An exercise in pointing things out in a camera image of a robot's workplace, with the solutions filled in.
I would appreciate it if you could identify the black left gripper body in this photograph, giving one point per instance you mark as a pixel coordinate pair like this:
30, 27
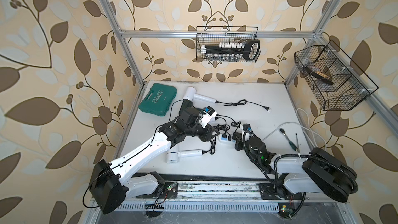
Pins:
196, 130

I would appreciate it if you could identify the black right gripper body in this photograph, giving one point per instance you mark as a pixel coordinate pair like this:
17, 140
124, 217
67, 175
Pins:
241, 145

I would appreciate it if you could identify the white blue power strip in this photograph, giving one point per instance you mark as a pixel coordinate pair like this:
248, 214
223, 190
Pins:
226, 139

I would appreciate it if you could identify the white hair dryer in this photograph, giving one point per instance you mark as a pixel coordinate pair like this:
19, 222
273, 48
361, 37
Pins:
175, 156
191, 94

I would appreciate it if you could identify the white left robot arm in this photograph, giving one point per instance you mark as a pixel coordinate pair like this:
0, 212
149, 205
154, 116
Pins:
111, 183

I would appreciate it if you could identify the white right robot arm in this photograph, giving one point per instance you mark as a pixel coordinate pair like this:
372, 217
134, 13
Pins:
295, 173

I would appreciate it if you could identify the green plastic tool case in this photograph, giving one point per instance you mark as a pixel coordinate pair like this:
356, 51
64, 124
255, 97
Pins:
158, 100

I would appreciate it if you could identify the black white socket set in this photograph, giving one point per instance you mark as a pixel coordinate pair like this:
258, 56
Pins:
246, 50

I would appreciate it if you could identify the black brush in basket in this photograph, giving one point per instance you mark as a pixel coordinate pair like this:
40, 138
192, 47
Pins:
317, 77

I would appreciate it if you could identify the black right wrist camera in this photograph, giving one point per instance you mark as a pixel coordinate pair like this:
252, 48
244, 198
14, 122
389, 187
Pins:
247, 128

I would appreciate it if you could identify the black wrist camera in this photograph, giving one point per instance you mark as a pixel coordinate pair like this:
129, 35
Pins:
189, 116
247, 128

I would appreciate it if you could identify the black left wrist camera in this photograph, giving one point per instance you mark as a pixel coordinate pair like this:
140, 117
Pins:
189, 116

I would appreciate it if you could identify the green handled screwdriver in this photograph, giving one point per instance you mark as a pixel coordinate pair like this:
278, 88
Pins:
292, 145

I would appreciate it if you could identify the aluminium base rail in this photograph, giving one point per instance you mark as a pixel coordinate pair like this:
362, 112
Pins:
217, 196

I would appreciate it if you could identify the black wire basket back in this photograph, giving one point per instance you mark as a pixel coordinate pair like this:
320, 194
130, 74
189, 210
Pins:
211, 35

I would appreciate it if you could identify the black wire basket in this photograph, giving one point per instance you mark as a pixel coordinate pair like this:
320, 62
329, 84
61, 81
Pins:
351, 83
211, 35

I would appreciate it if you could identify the black wire basket right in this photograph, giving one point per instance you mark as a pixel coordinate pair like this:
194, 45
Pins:
351, 83

